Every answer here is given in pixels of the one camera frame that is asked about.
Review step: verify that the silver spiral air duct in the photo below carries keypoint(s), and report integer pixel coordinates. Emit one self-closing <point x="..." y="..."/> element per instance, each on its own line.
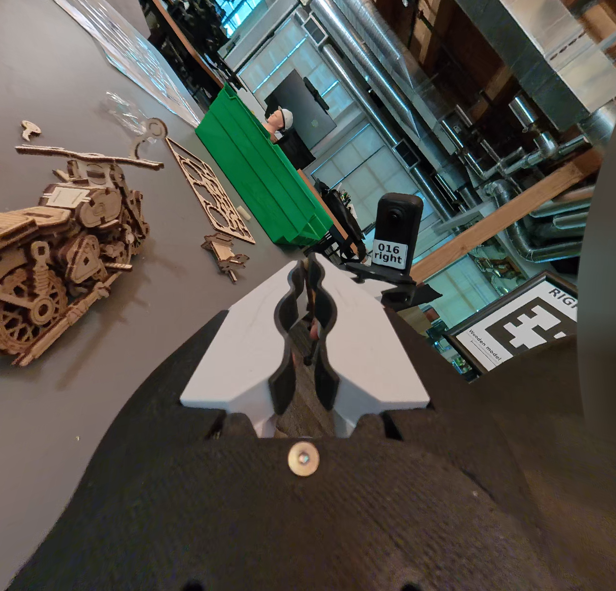
<point x="365" y="71"/>

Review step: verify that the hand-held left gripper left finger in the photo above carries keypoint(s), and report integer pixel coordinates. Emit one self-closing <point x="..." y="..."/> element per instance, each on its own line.
<point x="236" y="355"/>

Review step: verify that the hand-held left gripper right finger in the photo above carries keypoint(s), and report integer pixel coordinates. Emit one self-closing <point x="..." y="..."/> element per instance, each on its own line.
<point x="375" y="355"/>

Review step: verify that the person's brown sweater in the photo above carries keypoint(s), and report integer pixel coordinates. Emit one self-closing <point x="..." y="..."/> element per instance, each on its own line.
<point x="553" y="408"/>

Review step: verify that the wooden part sheet large rings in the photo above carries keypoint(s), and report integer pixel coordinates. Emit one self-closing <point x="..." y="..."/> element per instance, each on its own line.
<point x="248" y="237"/>

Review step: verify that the green plastic bin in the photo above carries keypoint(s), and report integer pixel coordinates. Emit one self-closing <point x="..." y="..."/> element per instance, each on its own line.
<point x="260" y="177"/>

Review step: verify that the small cream block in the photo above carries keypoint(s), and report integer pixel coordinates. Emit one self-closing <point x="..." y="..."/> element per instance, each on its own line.
<point x="242" y="212"/>

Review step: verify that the framed black-white marker sign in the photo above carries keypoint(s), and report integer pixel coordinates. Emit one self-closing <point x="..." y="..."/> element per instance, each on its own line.
<point x="481" y="345"/>

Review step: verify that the grey desk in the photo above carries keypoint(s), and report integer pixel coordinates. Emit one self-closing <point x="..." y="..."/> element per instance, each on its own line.
<point x="120" y="360"/>

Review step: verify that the wooden motorcycle model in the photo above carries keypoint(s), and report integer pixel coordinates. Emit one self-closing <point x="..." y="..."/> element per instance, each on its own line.
<point x="72" y="244"/>

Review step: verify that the wooden beam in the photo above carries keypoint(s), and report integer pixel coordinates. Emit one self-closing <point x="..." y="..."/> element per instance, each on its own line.
<point x="505" y="206"/>

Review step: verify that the small round-headed wooden piece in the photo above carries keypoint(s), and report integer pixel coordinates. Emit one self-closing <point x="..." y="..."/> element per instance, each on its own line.
<point x="31" y="129"/>

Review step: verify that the small wooden ribbed frame assembly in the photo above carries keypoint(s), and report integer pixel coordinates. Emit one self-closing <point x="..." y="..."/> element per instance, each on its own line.
<point x="221" y="249"/>

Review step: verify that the clear plastic sleeve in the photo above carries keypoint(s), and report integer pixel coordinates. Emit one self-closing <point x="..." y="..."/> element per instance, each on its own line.
<point x="134" y="62"/>

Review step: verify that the wooden spoked gear wheel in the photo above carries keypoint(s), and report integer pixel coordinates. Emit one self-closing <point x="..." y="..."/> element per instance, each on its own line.
<point x="313" y="302"/>

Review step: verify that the rectangular metal air duct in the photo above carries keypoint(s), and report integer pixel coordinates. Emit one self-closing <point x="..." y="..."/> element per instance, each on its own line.
<point x="529" y="33"/>

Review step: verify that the silver pipe bundle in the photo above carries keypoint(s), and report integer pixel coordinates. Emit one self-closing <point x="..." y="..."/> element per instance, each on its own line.
<point x="529" y="235"/>

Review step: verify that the crumpled clear plastic bag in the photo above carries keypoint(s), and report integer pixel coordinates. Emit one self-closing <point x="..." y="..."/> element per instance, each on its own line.
<point x="125" y="112"/>

